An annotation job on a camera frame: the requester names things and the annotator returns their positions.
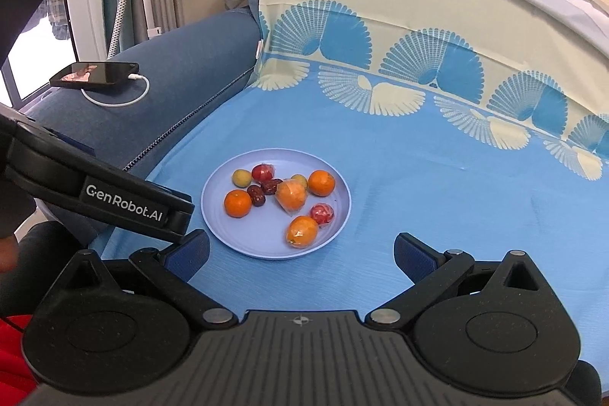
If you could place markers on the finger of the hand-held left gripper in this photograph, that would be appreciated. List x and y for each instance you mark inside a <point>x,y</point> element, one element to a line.
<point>71,142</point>

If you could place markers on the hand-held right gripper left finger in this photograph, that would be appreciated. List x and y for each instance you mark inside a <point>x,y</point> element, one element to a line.
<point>188,256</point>

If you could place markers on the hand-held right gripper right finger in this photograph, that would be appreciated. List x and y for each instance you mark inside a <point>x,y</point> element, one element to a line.
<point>415,256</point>

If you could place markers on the light blue round plate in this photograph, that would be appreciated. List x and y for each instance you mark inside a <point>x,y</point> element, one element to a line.
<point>223,230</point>

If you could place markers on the orange mandarin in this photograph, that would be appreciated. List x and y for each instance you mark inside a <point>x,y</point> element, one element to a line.
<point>237,203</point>
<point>302,231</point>
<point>321,182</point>
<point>291,195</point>

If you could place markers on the dark red jujube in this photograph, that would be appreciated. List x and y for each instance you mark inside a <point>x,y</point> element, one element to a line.
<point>257,195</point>
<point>272,186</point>

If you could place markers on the green jujube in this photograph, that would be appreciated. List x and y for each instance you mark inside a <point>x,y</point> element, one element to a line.
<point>299,179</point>
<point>241,177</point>

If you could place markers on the red fruit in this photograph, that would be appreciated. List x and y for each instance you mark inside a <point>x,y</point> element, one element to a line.
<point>322,214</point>
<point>263,173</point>

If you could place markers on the person's left hand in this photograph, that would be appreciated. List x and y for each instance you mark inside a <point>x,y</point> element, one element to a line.
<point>7,256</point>

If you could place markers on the blue fan-print bedsheet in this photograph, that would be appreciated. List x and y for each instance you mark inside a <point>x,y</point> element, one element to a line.
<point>428,196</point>

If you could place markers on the black smartphone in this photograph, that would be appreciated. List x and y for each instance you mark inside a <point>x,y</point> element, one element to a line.
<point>95,75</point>

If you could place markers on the plaid hanging garment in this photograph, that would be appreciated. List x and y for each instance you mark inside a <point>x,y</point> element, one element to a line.
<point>59,16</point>

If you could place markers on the red clothing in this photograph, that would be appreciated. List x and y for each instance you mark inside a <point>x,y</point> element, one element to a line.
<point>12,363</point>

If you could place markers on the white fabric tag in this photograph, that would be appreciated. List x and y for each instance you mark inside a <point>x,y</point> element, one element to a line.
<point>259,49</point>

